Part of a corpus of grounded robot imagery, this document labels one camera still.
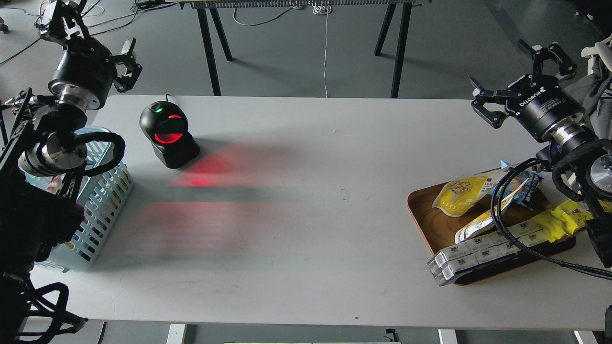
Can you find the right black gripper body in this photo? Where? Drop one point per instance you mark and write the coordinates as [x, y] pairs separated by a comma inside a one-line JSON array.
[[539, 107]]

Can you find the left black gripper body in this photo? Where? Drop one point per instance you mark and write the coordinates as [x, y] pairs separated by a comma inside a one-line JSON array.
[[88, 64]]

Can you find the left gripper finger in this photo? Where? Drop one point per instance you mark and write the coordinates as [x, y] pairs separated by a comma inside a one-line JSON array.
[[127, 58], [62, 22]]

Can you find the yellow nut snack pouch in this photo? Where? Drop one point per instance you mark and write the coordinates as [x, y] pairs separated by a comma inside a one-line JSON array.
[[459, 196]]

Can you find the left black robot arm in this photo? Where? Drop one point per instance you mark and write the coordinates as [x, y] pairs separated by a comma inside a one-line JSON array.
[[43, 163]]

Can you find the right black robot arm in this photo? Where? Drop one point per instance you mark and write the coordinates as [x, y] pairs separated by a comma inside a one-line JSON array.
[[581, 167]]

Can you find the blue snack bag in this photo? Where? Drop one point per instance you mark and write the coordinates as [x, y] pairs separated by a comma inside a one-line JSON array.
[[533, 180]]

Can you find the light blue plastic basket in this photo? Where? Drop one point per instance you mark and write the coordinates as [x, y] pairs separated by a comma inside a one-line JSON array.
[[102, 197]]

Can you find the yellow white snack pouch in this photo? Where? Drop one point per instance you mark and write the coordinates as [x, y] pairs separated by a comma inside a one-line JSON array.
[[484, 222]]

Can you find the yellow cartoon snack bag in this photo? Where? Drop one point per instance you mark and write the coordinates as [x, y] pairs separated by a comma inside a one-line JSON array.
[[563, 221]]

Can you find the white boxed snack pack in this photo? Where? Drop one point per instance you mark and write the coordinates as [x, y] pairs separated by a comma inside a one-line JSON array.
[[459, 260]]

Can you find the black barcode scanner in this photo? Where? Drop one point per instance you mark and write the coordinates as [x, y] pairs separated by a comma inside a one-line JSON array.
[[166, 127]]

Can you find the brown wooden tray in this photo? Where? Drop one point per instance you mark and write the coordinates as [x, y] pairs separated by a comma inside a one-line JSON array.
[[439, 230]]

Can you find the black trestle table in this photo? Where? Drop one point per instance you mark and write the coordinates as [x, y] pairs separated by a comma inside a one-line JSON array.
[[345, 54]]

